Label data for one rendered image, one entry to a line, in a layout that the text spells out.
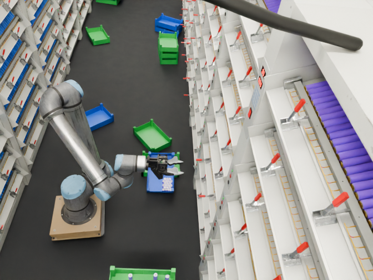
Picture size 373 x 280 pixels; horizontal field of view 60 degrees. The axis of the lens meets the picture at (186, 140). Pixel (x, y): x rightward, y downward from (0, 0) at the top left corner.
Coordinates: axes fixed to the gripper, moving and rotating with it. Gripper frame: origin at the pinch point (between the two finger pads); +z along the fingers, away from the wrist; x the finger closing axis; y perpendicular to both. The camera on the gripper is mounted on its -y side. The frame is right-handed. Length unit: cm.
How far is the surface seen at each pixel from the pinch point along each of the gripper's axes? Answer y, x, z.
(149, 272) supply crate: -13, -54, -15
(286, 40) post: 103, -40, 13
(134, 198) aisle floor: -64, 21, -27
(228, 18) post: 75, 30, 14
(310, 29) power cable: 117, -61, 8
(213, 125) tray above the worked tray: 10.2, 25.9, 19.0
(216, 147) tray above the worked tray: 10.1, 8.2, 18.9
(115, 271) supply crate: -13, -53, -31
